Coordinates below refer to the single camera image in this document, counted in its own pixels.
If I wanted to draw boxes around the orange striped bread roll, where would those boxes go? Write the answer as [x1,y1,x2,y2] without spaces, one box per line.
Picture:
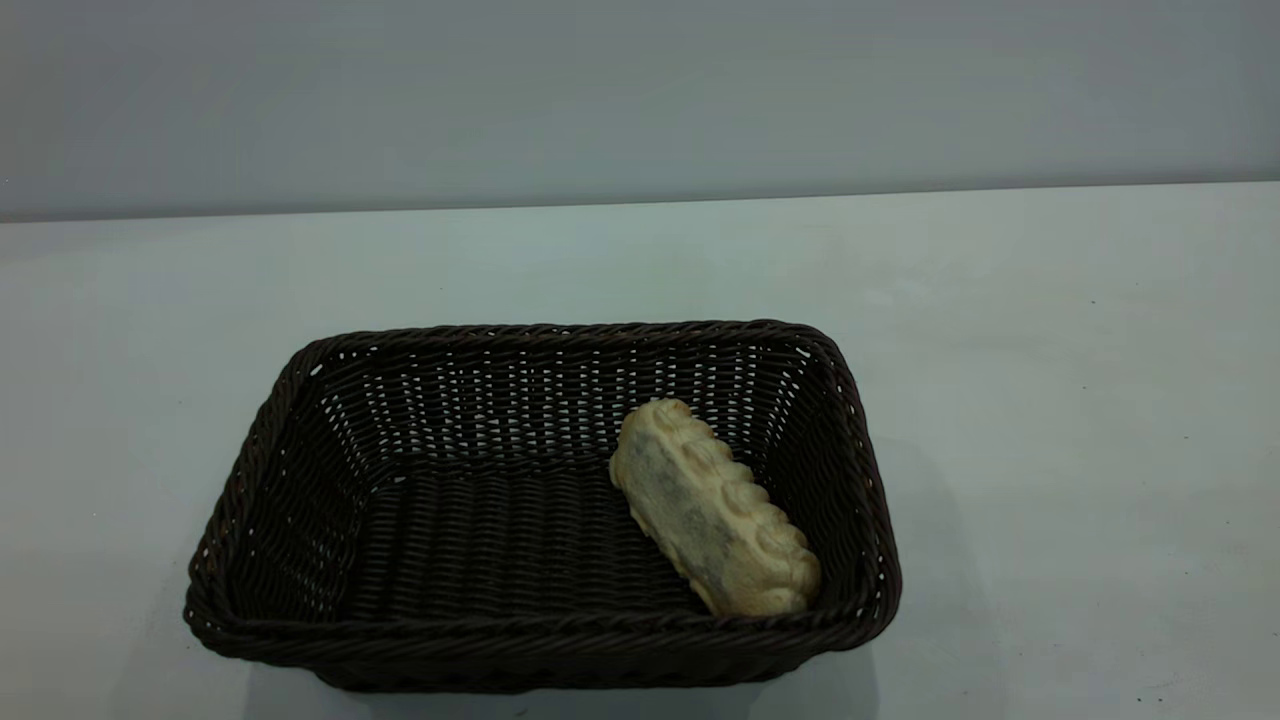
[608,398,823,618]

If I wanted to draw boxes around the dark brown woven basket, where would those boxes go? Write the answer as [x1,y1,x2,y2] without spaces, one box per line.
[183,319,903,694]

